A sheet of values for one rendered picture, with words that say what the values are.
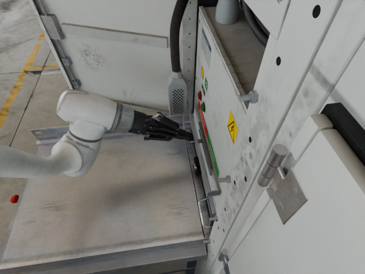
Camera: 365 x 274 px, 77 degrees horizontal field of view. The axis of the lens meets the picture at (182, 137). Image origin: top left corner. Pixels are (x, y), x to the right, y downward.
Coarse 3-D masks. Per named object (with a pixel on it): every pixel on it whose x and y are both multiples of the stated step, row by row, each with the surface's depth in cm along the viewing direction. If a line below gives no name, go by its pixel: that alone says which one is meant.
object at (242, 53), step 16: (208, 16) 65; (240, 16) 65; (256, 16) 65; (224, 32) 59; (240, 32) 59; (224, 48) 54; (240, 48) 54; (256, 48) 54; (224, 64) 50; (240, 64) 50; (256, 64) 50; (240, 80) 46
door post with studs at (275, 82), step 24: (312, 0) 15; (288, 24) 18; (312, 24) 16; (288, 48) 19; (264, 72) 24; (288, 72) 19; (240, 96) 26; (264, 96) 24; (288, 96) 19; (264, 120) 24; (240, 144) 34; (264, 144) 25; (240, 168) 34; (240, 192) 35; (216, 216) 56; (216, 240) 58
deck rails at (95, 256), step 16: (48, 128) 102; (64, 128) 103; (160, 240) 78; (176, 240) 78; (192, 240) 72; (64, 256) 75; (80, 256) 75; (96, 256) 70; (112, 256) 72; (128, 256) 75; (0, 272) 69; (16, 272) 71; (32, 272) 72
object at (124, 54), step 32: (32, 0) 89; (64, 0) 89; (96, 0) 85; (128, 0) 82; (160, 0) 79; (64, 32) 98; (96, 32) 93; (128, 32) 91; (160, 32) 88; (64, 64) 111; (96, 64) 109; (128, 64) 104; (160, 64) 99; (128, 96) 119; (160, 96) 113
